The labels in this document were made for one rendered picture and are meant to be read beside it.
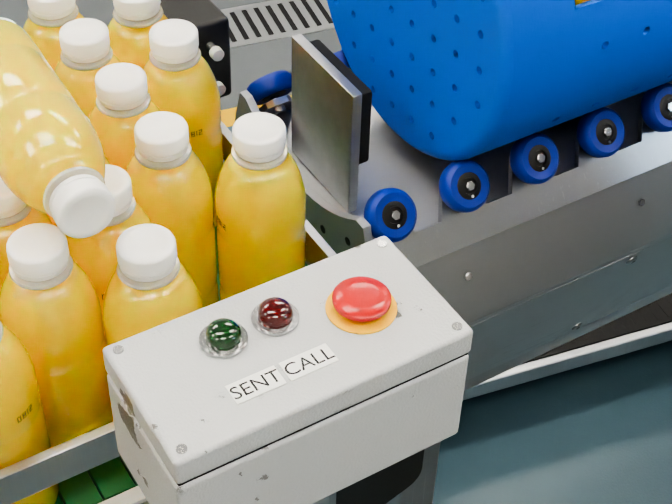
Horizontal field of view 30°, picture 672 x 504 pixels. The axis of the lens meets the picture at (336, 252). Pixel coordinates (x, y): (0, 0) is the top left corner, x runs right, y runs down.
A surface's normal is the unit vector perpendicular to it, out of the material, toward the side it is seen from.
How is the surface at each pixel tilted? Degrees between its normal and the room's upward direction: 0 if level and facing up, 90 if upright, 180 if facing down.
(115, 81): 0
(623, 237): 70
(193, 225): 90
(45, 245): 0
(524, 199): 52
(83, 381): 90
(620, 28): 82
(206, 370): 0
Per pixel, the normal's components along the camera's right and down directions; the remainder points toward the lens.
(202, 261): 0.79, 0.44
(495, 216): 0.42, 0.03
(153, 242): 0.03, -0.73
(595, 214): 0.50, 0.32
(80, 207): 0.50, 0.61
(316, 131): -0.86, 0.34
